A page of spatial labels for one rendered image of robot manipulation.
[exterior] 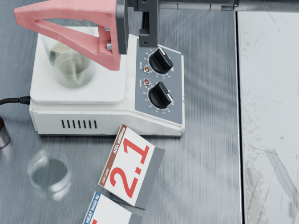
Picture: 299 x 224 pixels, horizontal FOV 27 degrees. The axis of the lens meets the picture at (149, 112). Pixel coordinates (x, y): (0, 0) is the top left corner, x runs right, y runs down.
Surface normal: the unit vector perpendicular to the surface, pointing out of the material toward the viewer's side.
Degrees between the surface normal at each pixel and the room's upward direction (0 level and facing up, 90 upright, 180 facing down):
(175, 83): 30
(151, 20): 90
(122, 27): 90
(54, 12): 90
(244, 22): 0
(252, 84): 0
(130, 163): 40
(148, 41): 90
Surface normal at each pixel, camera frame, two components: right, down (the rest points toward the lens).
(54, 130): -0.01, 0.85
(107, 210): 0.62, -0.24
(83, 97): 0.00, -0.53
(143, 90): 0.50, -0.45
